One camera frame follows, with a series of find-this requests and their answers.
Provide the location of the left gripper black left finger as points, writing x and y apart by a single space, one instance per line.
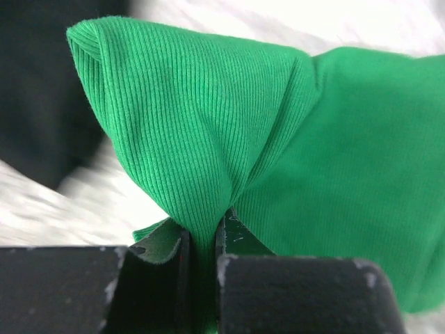
143 288

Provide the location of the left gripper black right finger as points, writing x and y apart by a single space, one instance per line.
261 292

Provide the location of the green tank top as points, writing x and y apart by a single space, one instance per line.
340 154

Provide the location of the black folded tank top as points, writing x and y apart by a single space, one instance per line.
47 127

